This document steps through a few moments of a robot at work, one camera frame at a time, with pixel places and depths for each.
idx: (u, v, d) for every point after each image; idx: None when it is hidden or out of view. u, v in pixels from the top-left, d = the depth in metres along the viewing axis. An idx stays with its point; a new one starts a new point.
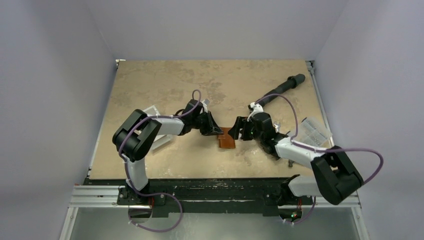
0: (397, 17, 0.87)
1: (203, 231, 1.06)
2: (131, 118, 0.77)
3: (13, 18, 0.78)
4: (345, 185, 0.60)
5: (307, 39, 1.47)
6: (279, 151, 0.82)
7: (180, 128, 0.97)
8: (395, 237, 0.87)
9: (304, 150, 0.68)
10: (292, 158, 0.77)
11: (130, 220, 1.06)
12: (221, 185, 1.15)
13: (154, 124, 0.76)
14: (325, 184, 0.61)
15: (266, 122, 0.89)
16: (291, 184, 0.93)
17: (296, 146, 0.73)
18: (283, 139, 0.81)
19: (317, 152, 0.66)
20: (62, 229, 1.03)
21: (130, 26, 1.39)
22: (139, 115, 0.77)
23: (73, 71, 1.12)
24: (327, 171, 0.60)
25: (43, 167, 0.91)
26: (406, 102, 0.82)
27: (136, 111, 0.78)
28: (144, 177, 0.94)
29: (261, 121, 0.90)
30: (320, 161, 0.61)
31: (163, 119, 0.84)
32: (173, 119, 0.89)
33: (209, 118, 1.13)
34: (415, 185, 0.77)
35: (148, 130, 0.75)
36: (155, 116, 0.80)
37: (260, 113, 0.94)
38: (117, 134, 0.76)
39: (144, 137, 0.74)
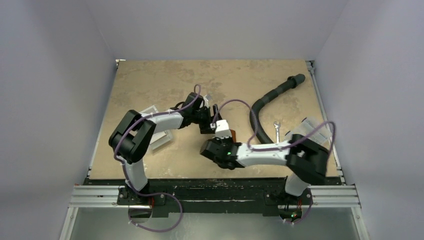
0: (397, 17, 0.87)
1: (203, 231, 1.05)
2: (125, 121, 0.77)
3: (13, 18, 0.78)
4: (319, 164, 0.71)
5: (307, 39, 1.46)
6: (245, 163, 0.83)
7: (179, 121, 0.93)
8: (394, 237, 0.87)
9: (270, 152, 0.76)
10: (257, 162, 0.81)
11: (130, 221, 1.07)
12: (221, 185, 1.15)
13: (148, 124, 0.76)
14: (306, 175, 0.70)
15: (210, 147, 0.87)
16: (287, 191, 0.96)
17: (260, 152, 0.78)
18: (241, 150, 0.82)
19: (284, 149, 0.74)
20: (62, 229, 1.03)
21: (130, 26, 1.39)
22: (132, 117, 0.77)
23: (73, 71, 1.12)
24: (304, 164, 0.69)
25: (43, 167, 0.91)
26: (406, 102, 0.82)
27: (130, 113, 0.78)
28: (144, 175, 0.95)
29: (206, 150, 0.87)
30: (294, 160, 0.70)
31: (159, 117, 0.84)
32: (171, 116, 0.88)
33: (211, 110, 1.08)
34: (414, 186, 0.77)
35: (142, 131, 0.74)
36: (150, 116, 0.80)
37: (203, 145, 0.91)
38: (113, 136, 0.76)
39: (139, 139, 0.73)
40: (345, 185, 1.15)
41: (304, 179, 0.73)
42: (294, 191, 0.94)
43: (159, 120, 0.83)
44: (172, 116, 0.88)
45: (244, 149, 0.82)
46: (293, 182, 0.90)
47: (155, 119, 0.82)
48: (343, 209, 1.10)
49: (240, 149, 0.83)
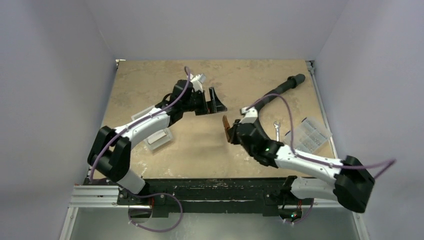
0: (397, 17, 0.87)
1: (203, 231, 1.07)
2: (99, 140, 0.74)
3: (13, 18, 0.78)
4: (366, 193, 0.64)
5: (307, 39, 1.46)
6: (281, 164, 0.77)
7: (167, 119, 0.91)
8: (394, 237, 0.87)
9: (318, 166, 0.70)
10: (295, 169, 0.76)
11: (130, 221, 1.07)
12: (221, 185, 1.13)
13: (122, 142, 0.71)
14: (348, 199, 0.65)
15: (253, 133, 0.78)
16: (293, 191, 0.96)
17: (305, 160, 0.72)
18: (282, 151, 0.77)
19: (334, 167, 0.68)
20: (62, 229, 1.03)
21: (130, 26, 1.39)
22: (105, 135, 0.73)
23: (73, 71, 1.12)
24: (353, 189, 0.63)
25: (43, 167, 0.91)
26: (406, 102, 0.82)
27: (103, 131, 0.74)
28: (137, 177, 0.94)
29: (248, 134, 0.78)
30: (345, 182, 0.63)
31: (139, 125, 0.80)
32: (153, 119, 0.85)
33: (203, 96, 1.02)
34: (414, 186, 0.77)
35: (117, 150, 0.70)
36: (125, 130, 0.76)
37: (242, 125, 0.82)
38: (91, 156, 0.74)
39: (115, 158, 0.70)
40: None
41: (343, 201, 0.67)
42: (300, 195, 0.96)
43: (138, 130, 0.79)
44: (155, 119, 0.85)
45: (288, 151, 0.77)
46: (304, 191, 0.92)
47: (133, 131, 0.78)
48: (343, 209, 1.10)
49: (282, 150, 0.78)
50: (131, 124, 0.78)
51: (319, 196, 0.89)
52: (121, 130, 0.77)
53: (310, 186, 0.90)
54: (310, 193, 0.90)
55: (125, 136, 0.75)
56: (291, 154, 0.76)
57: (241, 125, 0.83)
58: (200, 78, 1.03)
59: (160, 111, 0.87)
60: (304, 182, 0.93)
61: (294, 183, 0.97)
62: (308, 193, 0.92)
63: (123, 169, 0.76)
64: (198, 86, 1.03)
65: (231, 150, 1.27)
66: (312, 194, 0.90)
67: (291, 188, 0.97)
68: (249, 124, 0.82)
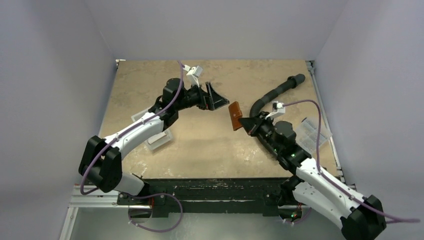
0: (397, 17, 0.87)
1: (203, 231, 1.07)
2: (88, 151, 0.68)
3: (13, 18, 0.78)
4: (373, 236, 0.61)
5: (307, 39, 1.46)
6: (300, 174, 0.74)
7: (161, 123, 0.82)
8: (394, 237, 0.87)
9: (337, 193, 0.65)
10: (313, 185, 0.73)
11: (130, 220, 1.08)
12: (221, 185, 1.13)
13: (111, 152, 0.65)
14: (352, 232, 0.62)
15: (291, 136, 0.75)
16: (295, 192, 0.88)
17: (326, 181, 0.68)
18: (308, 163, 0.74)
19: (353, 200, 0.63)
20: (62, 229, 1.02)
21: (130, 26, 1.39)
22: (94, 146, 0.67)
23: (73, 71, 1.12)
24: (364, 227, 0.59)
25: (43, 167, 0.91)
26: (406, 102, 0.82)
27: (92, 141, 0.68)
28: (134, 179, 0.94)
29: (284, 135, 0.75)
30: (359, 217, 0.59)
31: (129, 133, 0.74)
32: (146, 125, 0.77)
33: (200, 93, 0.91)
34: (414, 186, 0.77)
35: (107, 161, 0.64)
36: (115, 140, 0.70)
37: (284, 124, 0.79)
38: (82, 167, 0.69)
39: (105, 170, 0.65)
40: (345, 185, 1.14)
41: (345, 231, 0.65)
42: (300, 199, 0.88)
43: (129, 139, 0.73)
44: (148, 126, 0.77)
45: (313, 165, 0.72)
46: (306, 199, 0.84)
47: (124, 140, 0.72)
48: None
49: (307, 162, 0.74)
50: (121, 133, 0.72)
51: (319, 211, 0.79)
52: (111, 139, 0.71)
53: (315, 198, 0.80)
54: (311, 203, 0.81)
55: (115, 145, 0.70)
56: (314, 170, 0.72)
57: (281, 123, 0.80)
58: (194, 71, 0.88)
59: (153, 116, 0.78)
60: (311, 191, 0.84)
61: (300, 186, 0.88)
62: (309, 202, 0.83)
63: (116, 179, 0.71)
64: (194, 82, 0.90)
65: (231, 150, 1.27)
66: (312, 204, 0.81)
67: (295, 188, 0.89)
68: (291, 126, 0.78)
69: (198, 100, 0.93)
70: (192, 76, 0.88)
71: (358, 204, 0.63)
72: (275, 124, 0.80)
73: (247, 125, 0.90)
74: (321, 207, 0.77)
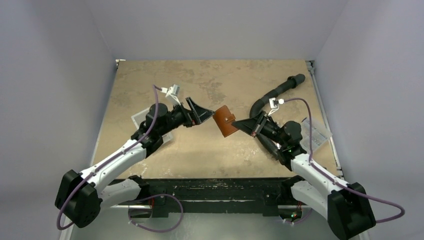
0: (397, 17, 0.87)
1: (203, 231, 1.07)
2: (64, 187, 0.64)
3: (13, 18, 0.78)
4: (356, 222, 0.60)
5: (307, 39, 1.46)
6: (294, 166, 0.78)
7: (143, 152, 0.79)
8: (394, 236, 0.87)
9: (322, 178, 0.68)
10: (305, 176, 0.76)
11: (131, 221, 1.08)
12: (221, 185, 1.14)
13: (86, 188, 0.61)
14: (334, 217, 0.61)
15: (297, 138, 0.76)
16: (293, 189, 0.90)
17: (314, 171, 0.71)
18: (301, 157, 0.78)
19: (337, 185, 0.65)
20: (62, 229, 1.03)
21: (130, 26, 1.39)
22: (70, 181, 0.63)
23: (73, 71, 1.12)
24: (344, 209, 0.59)
25: (43, 167, 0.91)
26: (406, 102, 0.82)
27: (67, 175, 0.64)
28: (128, 188, 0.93)
29: (291, 137, 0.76)
30: (338, 199, 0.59)
31: (107, 165, 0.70)
32: (127, 155, 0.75)
33: (184, 111, 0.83)
34: (414, 186, 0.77)
35: (81, 198, 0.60)
36: (91, 175, 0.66)
37: (291, 123, 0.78)
38: (59, 202, 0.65)
39: (80, 206, 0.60)
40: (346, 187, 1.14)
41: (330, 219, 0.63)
42: (297, 196, 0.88)
43: (107, 172, 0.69)
44: (129, 155, 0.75)
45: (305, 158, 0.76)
46: (302, 194, 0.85)
47: (102, 174, 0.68)
48: None
49: (301, 156, 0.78)
50: (99, 167, 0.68)
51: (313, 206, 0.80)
52: (87, 174, 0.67)
53: (310, 193, 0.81)
54: (306, 198, 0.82)
55: (91, 181, 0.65)
56: (306, 161, 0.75)
57: (291, 122, 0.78)
58: (173, 91, 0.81)
59: (133, 145, 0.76)
60: (308, 187, 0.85)
61: (298, 183, 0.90)
62: (304, 198, 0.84)
63: (93, 213, 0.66)
64: (174, 101, 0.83)
65: (231, 150, 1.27)
66: (307, 200, 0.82)
67: (293, 185, 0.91)
68: (299, 126, 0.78)
69: (183, 118, 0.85)
70: (172, 97, 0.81)
71: (341, 188, 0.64)
72: (284, 124, 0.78)
73: (251, 126, 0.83)
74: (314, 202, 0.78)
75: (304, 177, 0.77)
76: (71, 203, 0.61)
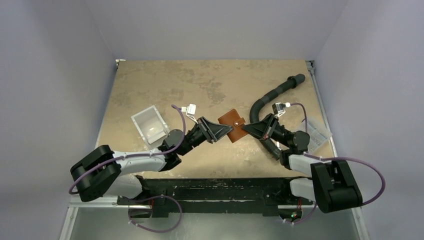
0: (397, 17, 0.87)
1: (203, 231, 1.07)
2: (92, 156, 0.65)
3: (13, 18, 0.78)
4: (339, 192, 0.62)
5: (307, 39, 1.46)
6: (290, 159, 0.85)
7: (161, 165, 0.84)
8: (394, 236, 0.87)
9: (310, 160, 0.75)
10: (298, 167, 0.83)
11: (130, 221, 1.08)
12: (221, 185, 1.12)
13: (112, 167, 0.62)
14: (318, 187, 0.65)
15: (301, 149, 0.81)
16: (292, 181, 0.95)
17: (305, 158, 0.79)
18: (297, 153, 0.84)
19: None
20: (62, 229, 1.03)
21: (130, 26, 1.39)
22: (101, 154, 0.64)
23: (73, 71, 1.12)
24: (324, 175, 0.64)
25: (43, 167, 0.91)
26: (406, 101, 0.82)
27: (101, 148, 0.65)
28: (133, 185, 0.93)
29: (296, 146, 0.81)
30: (319, 165, 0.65)
31: (133, 159, 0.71)
32: (151, 159, 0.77)
33: (201, 129, 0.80)
34: (415, 186, 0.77)
35: (102, 174, 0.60)
36: (121, 158, 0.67)
37: (300, 134, 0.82)
38: (78, 167, 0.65)
39: (97, 181, 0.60)
40: None
41: (315, 191, 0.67)
42: (294, 190, 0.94)
43: (133, 163, 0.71)
44: (151, 160, 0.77)
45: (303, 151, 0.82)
46: (299, 187, 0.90)
47: (128, 162, 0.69)
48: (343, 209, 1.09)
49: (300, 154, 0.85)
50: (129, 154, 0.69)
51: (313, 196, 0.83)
52: (118, 155, 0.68)
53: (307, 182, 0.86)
54: (303, 186, 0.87)
55: (119, 163, 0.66)
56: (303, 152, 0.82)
57: (301, 132, 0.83)
58: (189, 108, 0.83)
59: (158, 155, 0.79)
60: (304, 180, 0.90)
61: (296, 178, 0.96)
62: (302, 191, 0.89)
63: (96, 195, 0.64)
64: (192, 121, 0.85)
65: (231, 150, 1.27)
66: (304, 190, 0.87)
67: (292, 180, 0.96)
68: (308, 139, 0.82)
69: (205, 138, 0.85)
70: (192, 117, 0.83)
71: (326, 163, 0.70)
72: (294, 133, 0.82)
73: (261, 129, 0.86)
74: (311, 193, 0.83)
75: (297, 168, 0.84)
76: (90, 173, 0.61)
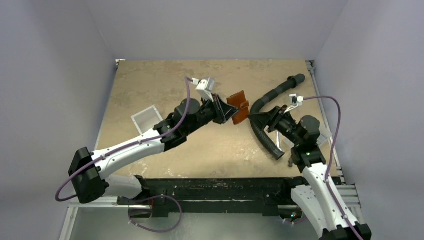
0: (397, 18, 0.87)
1: (203, 232, 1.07)
2: (74, 160, 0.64)
3: (13, 18, 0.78)
4: None
5: (307, 39, 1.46)
6: (306, 173, 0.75)
7: (161, 146, 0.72)
8: (393, 236, 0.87)
9: (332, 206, 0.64)
10: (314, 190, 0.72)
11: (131, 220, 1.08)
12: (221, 185, 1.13)
13: (91, 173, 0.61)
14: None
15: (314, 134, 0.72)
16: (294, 190, 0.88)
17: (327, 191, 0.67)
18: (317, 169, 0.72)
19: (344, 219, 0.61)
20: (62, 230, 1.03)
21: (130, 26, 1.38)
22: (80, 159, 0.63)
23: (73, 71, 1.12)
24: None
25: (43, 167, 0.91)
26: (406, 102, 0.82)
27: (79, 152, 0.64)
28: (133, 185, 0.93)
29: (307, 130, 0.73)
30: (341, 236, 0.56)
31: (118, 153, 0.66)
32: (141, 147, 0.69)
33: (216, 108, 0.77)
34: (414, 186, 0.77)
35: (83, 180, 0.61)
36: (100, 159, 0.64)
37: (307, 118, 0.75)
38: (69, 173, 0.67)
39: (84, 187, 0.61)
40: (345, 185, 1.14)
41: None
42: (295, 200, 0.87)
43: (117, 159, 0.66)
44: (143, 147, 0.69)
45: (322, 172, 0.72)
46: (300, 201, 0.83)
47: (110, 160, 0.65)
48: None
49: (319, 166, 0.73)
50: (110, 152, 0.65)
51: (313, 223, 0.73)
52: (97, 156, 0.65)
53: (310, 203, 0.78)
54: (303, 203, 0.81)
55: (98, 165, 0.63)
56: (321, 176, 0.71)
57: (310, 117, 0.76)
58: (208, 80, 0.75)
59: (152, 139, 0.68)
60: (308, 195, 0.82)
61: (299, 188, 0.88)
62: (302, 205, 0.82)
63: (97, 194, 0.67)
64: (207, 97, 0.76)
65: (231, 150, 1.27)
66: (305, 209, 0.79)
67: (294, 189, 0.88)
68: (318, 125, 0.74)
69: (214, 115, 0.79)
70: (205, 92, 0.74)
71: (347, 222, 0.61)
72: (302, 118, 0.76)
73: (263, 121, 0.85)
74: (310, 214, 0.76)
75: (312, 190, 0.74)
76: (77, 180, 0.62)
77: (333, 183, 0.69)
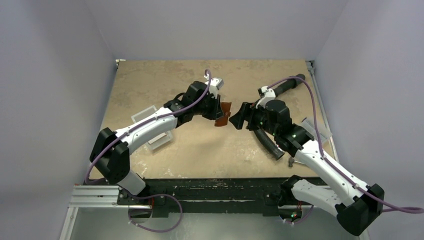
0: (397, 16, 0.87)
1: (203, 231, 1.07)
2: (98, 142, 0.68)
3: (12, 17, 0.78)
4: (367, 221, 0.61)
5: (307, 39, 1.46)
6: (300, 156, 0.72)
7: (174, 120, 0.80)
8: (392, 235, 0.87)
9: (341, 180, 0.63)
10: (313, 169, 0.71)
11: (131, 220, 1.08)
12: (221, 185, 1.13)
13: (120, 147, 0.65)
14: (350, 219, 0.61)
15: (284, 113, 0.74)
16: (294, 188, 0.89)
17: (328, 167, 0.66)
18: (309, 146, 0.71)
19: (357, 189, 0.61)
20: (62, 230, 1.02)
21: (129, 25, 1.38)
22: (105, 138, 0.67)
23: (73, 70, 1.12)
24: (365, 215, 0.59)
25: (42, 167, 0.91)
26: (406, 101, 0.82)
27: (103, 132, 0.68)
28: (137, 181, 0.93)
29: (276, 112, 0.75)
30: (361, 205, 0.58)
31: (138, 129, 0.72)
32: (158, 122, 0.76)
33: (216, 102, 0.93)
34: (414, 186, 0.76)
35: (114, 155, 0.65)
36: (125, 134, 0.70)
37: (270, 102, 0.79)
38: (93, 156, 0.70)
39: (113, 163, 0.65)
40: None
41: (341, 218, 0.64)
42: (298, 196, 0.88)
43: (139, 135, 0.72)
44: (160, 122, 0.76)
45: (315, 149, 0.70)
46: (303, 194, 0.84)
47: (134, 135, 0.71)
48: None
49: (309, 144, 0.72)
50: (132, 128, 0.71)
51: (323, 204, 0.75)
52: (121, 133, 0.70)
53: (314, 192, 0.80)
54: (308, 197, 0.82)
55: (124, 140, 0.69)
56: (317, 154, 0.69)
57: (273, 100, 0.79)
58: (218, 81, 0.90)
59: (167, 114, 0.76)
60: (308, 186, 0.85)
61: (298, 183, 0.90)
62: (306, 197, 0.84)
63: (122, 173, 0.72)
64: (212, 88, 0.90)
65: (231, 150, 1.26)
66: (311, 199, 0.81)
67: (294, 186, 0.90)
68: (281, 103, 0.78)
69: (211, 107, 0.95)
70: (214, 87, 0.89)
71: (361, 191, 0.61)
72: (266, 103, 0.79)
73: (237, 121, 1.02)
74: (317, 203, 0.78)
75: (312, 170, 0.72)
76: (104, 159, 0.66)
77: (329, 156, 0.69)
